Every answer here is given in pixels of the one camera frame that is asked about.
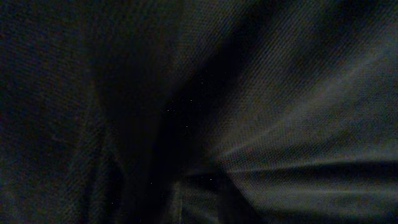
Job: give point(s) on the dark green polo shirt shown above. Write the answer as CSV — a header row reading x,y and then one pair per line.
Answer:
x,y
199,111

